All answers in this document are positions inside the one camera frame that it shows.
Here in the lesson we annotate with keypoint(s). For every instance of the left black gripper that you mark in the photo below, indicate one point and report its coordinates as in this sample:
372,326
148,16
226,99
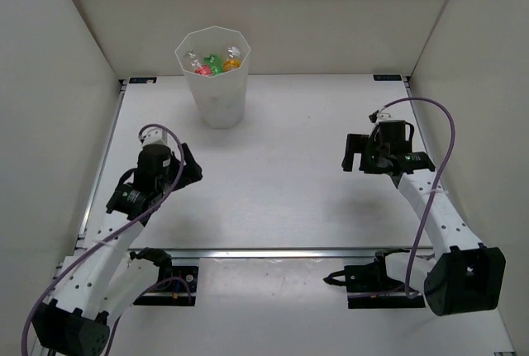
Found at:
191,172

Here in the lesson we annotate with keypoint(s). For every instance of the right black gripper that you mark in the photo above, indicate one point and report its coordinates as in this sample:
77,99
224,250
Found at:
362,144

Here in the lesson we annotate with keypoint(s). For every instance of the clear bottle red label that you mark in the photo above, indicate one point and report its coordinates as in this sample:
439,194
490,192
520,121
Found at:
197,64

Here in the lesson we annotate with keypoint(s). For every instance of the green plastic bottle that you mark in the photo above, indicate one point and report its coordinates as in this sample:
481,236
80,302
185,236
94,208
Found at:
214,62

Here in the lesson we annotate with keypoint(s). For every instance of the clear bottle yellow cap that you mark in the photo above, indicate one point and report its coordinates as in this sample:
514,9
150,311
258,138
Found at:
231,58

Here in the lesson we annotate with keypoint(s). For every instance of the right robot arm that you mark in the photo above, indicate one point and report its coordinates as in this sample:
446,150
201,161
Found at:
464,275

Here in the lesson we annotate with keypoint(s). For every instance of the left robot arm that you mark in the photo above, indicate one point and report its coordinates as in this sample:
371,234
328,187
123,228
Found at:
79,313

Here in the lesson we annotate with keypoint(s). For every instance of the white octagonal plastic bin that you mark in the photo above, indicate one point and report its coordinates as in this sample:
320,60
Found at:
220,98

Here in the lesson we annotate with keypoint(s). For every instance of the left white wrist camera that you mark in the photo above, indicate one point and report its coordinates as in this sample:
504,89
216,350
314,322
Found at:
153,136

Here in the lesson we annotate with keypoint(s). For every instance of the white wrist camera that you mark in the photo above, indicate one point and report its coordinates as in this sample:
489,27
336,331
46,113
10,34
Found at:
379,115
153,136

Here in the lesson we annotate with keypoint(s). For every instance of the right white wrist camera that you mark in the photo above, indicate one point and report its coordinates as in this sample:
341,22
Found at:
379,115

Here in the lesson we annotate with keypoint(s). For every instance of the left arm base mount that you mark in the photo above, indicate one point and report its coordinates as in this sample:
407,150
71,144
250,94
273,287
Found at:
176,284

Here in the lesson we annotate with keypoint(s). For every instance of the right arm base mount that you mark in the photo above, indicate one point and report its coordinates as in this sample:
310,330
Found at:
368,286

